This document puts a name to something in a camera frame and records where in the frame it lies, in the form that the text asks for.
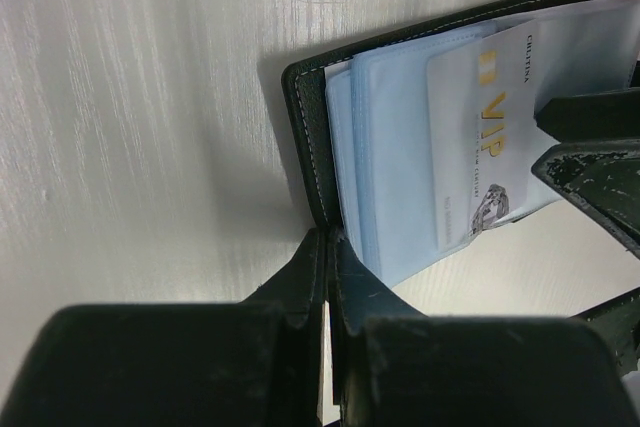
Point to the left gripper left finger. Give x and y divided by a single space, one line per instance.
257 362

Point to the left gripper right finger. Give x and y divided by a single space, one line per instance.
394 366

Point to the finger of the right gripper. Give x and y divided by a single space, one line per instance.
600 117
601 179

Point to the black leather card holder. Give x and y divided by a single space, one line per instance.
360 118

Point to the white credit card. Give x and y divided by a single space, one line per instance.
481 97

